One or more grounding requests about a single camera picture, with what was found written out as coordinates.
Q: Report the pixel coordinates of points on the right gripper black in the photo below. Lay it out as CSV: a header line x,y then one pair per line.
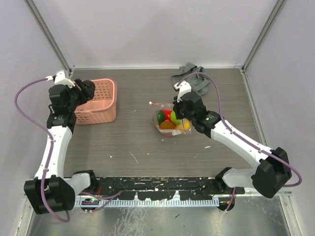
x,y
177,104

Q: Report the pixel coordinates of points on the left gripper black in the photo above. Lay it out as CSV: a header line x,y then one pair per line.
x,y
86,93

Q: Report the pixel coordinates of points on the yellow lemon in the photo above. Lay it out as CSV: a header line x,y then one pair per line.
x,y
185,125

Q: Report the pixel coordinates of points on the green lime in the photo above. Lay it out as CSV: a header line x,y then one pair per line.
x,y
173,118

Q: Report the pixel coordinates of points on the pink plastic basket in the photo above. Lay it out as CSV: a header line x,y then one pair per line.
x,y
102,108

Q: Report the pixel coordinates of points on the red apple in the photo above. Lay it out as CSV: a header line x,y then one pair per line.
x,y
167,114

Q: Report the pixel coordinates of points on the clear zip top bag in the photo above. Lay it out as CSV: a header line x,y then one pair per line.
x,y
154,108

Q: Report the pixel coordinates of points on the red yellow mango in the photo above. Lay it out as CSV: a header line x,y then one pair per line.
x,y
167,125

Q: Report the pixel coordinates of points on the dark green fruit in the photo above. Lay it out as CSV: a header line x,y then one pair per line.
x,y
160,117

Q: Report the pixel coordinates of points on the dark brown round fruit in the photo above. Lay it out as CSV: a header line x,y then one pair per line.
x,y
89,89

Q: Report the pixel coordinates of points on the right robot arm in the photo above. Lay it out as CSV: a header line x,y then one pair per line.
x,y
269,170

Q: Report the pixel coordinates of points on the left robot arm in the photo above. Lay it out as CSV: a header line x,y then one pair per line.
x,y
48,191

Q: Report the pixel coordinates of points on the grey crumpled cloth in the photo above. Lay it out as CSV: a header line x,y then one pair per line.
x,y
198,83

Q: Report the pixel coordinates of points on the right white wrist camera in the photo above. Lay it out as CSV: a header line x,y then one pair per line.
x,y
182,88

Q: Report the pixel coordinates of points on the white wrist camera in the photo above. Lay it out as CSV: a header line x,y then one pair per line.
x,y
61,78
182,88

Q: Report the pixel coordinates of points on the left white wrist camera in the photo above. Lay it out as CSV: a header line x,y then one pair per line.
x,y
61,78

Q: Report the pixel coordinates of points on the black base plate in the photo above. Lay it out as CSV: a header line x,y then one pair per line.
x,y
158,188

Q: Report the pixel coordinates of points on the grey cable duct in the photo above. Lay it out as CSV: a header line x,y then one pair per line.
x,y
175,202

